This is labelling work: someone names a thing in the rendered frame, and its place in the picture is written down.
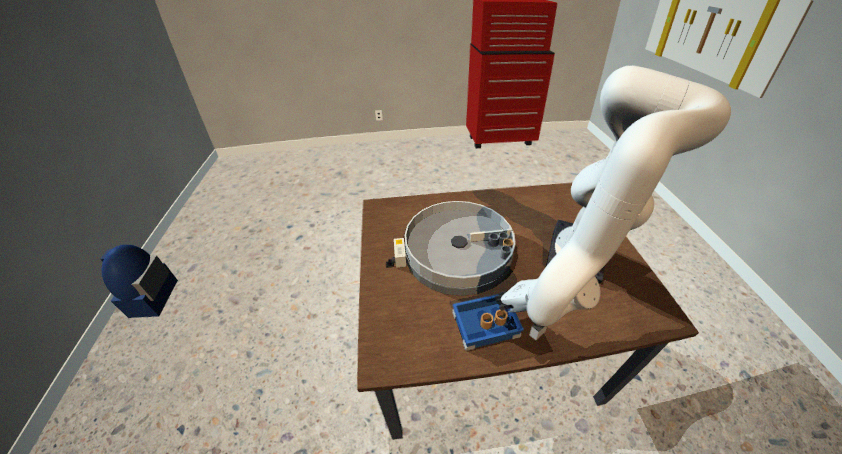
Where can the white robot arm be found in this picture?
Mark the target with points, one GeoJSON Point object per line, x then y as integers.
{"type": "Point", "coordinates": [638, 161]}

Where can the blue plastic crate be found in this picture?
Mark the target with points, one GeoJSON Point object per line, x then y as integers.
{"type": "Point", "coordinates": [469, 315]}

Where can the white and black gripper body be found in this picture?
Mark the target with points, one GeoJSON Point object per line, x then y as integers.
{"type": "Point", "coordinates": [518, 296]}

